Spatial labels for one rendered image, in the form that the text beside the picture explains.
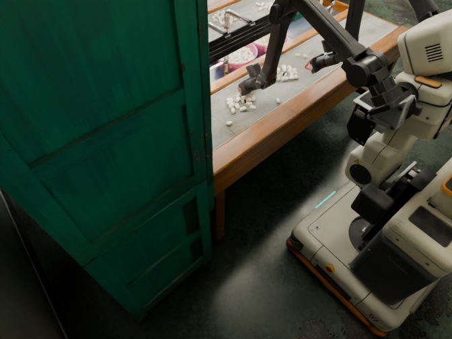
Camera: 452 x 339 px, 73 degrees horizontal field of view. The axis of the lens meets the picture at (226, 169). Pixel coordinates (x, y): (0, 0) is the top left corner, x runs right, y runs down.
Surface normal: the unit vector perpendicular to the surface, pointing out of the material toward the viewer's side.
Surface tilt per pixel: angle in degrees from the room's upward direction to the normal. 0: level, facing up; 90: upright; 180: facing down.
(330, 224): 0
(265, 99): 0
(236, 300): 0
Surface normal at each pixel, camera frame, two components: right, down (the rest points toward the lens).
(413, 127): -0.77, 0.50
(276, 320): 0.01, -0.61
